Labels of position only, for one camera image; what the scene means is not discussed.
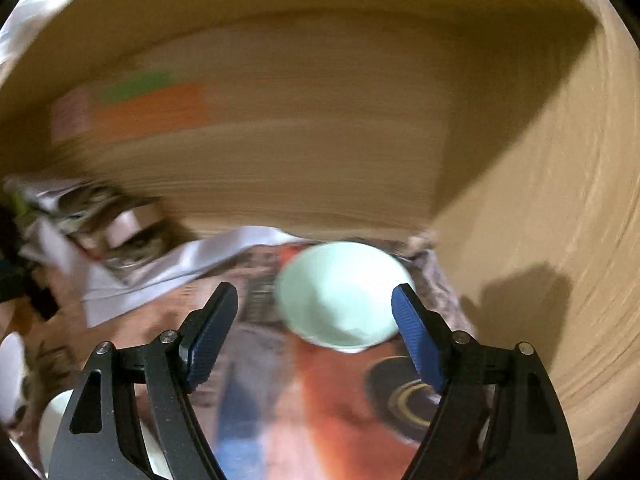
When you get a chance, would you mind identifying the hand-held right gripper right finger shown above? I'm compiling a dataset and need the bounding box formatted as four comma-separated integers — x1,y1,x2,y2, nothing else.
391,283,581,480

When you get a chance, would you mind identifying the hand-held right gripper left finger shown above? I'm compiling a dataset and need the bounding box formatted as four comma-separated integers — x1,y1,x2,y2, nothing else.
47,282,239,480

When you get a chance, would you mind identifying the mint green bowl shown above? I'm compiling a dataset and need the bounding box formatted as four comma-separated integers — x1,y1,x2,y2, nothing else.
275,241,417,355

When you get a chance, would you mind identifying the white paper sheet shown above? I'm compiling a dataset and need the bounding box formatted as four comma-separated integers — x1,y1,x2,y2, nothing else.
22,220,297,328

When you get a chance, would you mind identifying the small bowl with scraps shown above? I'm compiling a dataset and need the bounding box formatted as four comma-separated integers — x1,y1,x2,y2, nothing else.
97,230,173,272

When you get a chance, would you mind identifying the white paper box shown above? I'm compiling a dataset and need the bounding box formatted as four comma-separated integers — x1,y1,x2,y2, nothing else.
106,207,151,253

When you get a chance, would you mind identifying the stack of newspapers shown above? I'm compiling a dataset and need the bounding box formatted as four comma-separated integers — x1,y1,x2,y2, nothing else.
4,176,201,273

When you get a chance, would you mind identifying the wooden shelf unit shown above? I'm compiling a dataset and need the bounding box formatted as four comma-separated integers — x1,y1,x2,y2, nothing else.
0,0,640,480

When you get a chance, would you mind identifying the orange sticky note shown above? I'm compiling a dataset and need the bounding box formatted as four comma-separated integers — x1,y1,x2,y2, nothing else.
92,82,209,140

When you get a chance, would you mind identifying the pink sticky note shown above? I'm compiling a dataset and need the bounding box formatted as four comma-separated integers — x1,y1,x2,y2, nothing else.
51,87,93,143

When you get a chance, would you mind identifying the green sticky note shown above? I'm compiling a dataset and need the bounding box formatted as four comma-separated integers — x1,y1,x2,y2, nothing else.
101,71,174,102

